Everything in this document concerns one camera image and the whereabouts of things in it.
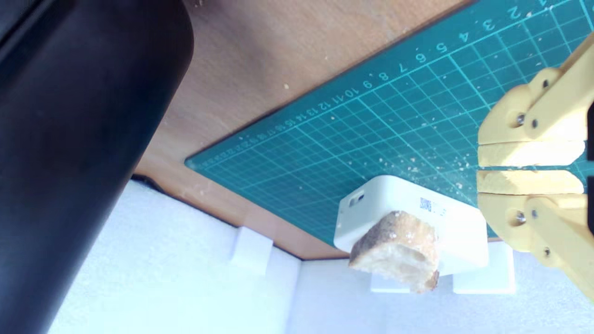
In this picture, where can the brown bread slice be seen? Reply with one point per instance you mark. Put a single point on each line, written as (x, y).
(399, 250)

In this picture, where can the black two-slot toaster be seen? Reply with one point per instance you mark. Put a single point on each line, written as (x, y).
(69, 139)

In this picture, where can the white rounded block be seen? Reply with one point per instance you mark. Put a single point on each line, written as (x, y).
(394, 195)

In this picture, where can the green cutting mat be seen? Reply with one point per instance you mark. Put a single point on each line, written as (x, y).
(371, 116)

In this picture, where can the white wall clip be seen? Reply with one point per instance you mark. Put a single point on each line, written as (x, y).
(253, 248)

